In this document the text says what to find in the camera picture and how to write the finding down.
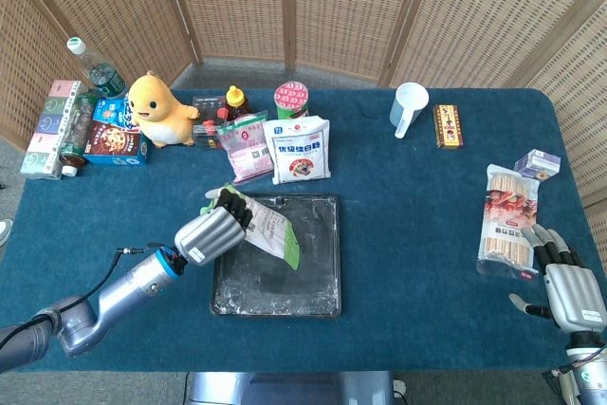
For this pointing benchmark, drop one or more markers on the pink snack packet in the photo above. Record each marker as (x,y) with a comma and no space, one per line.
(246,149)

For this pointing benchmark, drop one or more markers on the light blue cup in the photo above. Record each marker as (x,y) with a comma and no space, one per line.
(408,106)

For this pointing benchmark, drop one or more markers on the clear water bottle green label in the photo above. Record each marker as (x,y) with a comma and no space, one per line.
(102,75)

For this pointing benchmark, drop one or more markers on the yellow plush dinosaur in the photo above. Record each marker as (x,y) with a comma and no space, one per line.
(161,115)

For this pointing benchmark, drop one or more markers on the honey bottle yellow cap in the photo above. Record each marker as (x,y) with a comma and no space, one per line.
(235,101)

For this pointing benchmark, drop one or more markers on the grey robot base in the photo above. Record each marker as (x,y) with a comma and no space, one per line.
(284,391)

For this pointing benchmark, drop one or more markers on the white castor sugar bag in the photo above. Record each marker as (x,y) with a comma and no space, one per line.
(299,153)

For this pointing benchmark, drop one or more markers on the breadstick packet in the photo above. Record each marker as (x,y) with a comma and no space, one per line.
(507,215)

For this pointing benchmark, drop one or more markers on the pastel tissue pack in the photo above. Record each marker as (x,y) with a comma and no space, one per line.
(47,130)

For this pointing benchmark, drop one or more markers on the wicker folding screen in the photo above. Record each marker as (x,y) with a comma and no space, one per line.
(332,6)

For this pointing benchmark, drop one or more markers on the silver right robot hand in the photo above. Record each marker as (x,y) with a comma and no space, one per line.
(574,296)

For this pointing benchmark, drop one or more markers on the green can red lid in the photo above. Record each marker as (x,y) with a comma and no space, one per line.
(291,97)

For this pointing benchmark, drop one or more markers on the blue table cloth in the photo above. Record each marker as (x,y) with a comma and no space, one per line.
(403,234)

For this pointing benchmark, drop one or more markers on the black baking tray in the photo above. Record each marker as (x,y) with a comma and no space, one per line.
(308,272)

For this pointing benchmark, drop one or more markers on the green white snack bag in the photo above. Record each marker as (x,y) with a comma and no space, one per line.
(272,234)

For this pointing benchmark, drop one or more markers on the blue cookie box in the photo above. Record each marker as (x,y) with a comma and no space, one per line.
(114,139)

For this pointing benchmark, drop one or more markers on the dark tea bottle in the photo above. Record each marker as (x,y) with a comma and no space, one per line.
(76,134)

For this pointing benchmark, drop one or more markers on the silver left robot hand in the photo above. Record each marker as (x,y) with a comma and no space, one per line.
(213,234)

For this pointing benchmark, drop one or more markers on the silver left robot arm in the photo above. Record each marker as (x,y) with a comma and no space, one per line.
(133,281)

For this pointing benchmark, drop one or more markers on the yellow red small box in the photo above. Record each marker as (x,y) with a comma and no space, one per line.
(448,127)

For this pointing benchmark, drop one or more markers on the purple white small box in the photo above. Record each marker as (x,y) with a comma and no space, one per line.
(538,163)

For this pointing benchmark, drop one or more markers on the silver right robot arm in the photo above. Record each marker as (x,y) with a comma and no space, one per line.
(590,376)

